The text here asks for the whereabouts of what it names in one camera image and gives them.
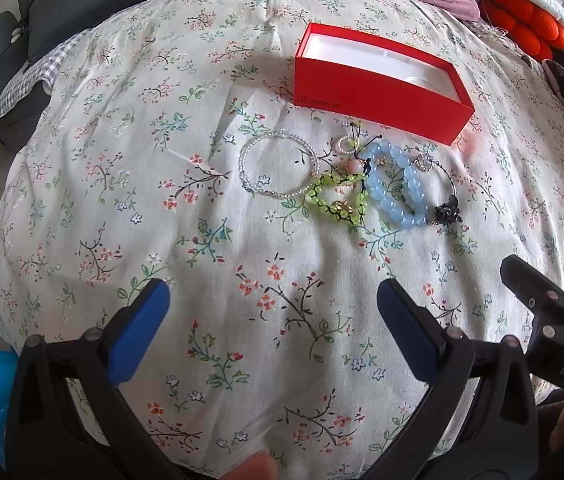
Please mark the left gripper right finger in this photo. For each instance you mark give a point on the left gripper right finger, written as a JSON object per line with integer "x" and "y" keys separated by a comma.
{"x": 477, "y": 418}

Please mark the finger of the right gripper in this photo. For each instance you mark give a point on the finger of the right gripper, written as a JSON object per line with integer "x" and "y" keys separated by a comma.
{"x": 524, "y": 281}

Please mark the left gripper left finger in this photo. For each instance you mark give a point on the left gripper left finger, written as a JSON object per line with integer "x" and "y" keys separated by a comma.
{"x": 67, "y": 418}

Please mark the black flower hair clip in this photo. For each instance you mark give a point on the black flower hair clip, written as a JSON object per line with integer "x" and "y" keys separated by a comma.
{"x": 448, "y": 213}

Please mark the gold charm earring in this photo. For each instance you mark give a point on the gold charm earring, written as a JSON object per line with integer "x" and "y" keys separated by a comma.
{"x": 342, "y": 207}

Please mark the red jewelry box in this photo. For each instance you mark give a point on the red jewelry box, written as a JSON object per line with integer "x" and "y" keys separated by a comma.
{"x": 373, "y": 78}

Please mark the left hand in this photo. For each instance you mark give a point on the left hand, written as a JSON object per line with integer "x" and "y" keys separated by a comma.
{"x": 259, "y": 466}

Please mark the orange knot cushion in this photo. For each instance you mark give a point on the orange knot cushion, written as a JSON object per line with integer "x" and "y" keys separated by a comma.
{"x": 535, "y": 31}

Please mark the floral bed quilt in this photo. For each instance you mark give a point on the floral bed quilt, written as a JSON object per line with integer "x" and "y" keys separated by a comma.
{"x": 172, "y": 149}

